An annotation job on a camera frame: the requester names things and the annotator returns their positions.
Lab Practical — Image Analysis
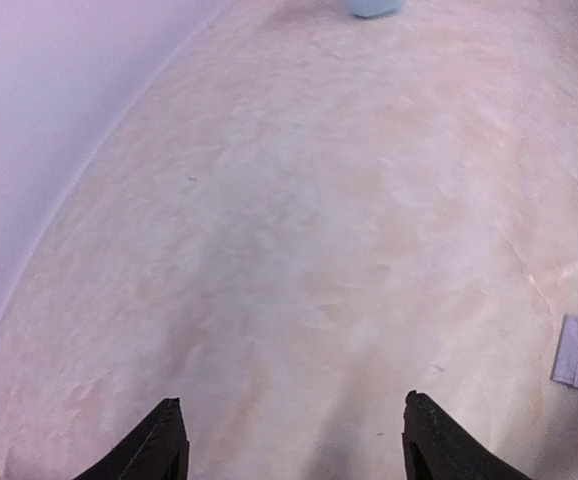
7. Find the light blue ceramic mug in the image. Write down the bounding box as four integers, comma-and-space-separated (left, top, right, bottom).
344, 0, 405, 19

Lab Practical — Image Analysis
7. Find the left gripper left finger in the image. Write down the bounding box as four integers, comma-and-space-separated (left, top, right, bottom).
75, 398, 190, 480

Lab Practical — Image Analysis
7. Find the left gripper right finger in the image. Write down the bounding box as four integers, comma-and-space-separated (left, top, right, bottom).
402, 390, 529, 480

